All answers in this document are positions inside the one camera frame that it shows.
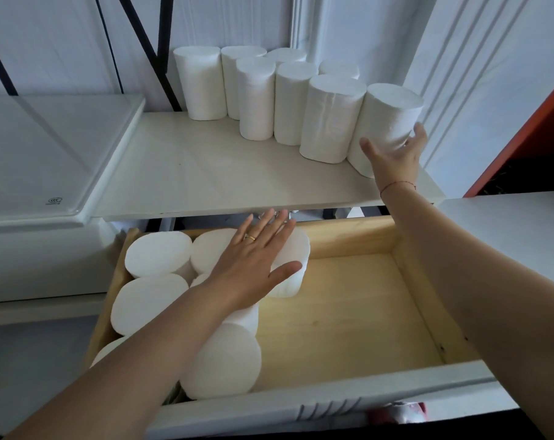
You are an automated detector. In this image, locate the white cabinet top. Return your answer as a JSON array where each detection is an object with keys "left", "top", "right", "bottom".
[{"left": 91, "top": 110, "right": 446, "bottom": 223}]

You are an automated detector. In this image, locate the group of white paper rolls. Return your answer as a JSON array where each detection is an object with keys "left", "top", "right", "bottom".
[{"left": 173, "top": 44, "right": 368, "bottom": 164}]

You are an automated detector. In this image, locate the person's left hand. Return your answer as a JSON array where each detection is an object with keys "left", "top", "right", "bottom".
[{"left": 196, "top": 208, "right": 303, "bottom": 313}]

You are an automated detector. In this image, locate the white drawer with wooden inside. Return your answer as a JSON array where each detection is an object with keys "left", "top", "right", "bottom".
[{"left": 82, "top": 216, "right": 521, "bottom": 440}]

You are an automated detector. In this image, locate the person's right forearm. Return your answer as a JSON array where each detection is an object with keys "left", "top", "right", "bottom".
[{"left": 380, "top": 183, "right": 554, "bottom": 440}]

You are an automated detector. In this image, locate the person's left forearm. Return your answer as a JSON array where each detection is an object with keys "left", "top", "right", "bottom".
[{"left": 4, "top": 284, "right": 259, "bottom": 440}]

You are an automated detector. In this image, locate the thin red bracelet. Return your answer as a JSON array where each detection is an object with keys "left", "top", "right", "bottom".
[{"left": 379, "top": 180, "right": 417, "bottom": 197}]

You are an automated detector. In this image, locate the red slipper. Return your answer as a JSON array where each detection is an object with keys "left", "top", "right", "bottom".
[{"left": 367, "top": 400, "right": 429, "bottom": 426}]

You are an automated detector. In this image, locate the black metal stand frame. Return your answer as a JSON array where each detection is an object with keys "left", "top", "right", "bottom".
[{"left": 0, "top": 0, "right": 182, "bottom": 113}]

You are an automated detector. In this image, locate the orange door frame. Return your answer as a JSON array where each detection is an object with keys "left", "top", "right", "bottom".
[{"left": 463, "top": 70, "right": 554, "bottom": 197}]

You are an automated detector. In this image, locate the person's right hand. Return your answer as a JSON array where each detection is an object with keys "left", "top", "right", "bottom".
[{"left": 359, "top": 122, "right": 429, "bottom": 197}]

